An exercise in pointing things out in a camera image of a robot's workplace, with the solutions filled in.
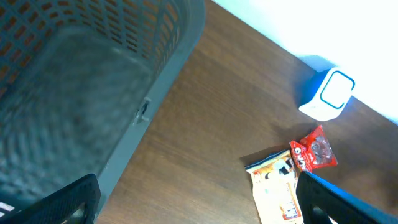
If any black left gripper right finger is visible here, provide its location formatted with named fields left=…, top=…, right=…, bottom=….
left=296, top=172, right=397, bottom=224

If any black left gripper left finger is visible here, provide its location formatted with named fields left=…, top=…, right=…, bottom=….
left=1, top=174, right=101, bottom=224

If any yellow snack bag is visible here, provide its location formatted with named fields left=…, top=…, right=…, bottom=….
left=245, top=150, right=303, bottom=224

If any red snack packet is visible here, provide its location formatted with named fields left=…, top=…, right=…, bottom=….
left=289, top=125, right=338, bottom=173

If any grey plastic lattice basket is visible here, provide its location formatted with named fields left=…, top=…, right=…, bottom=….
left=1, top=0, right=206, bottom=219

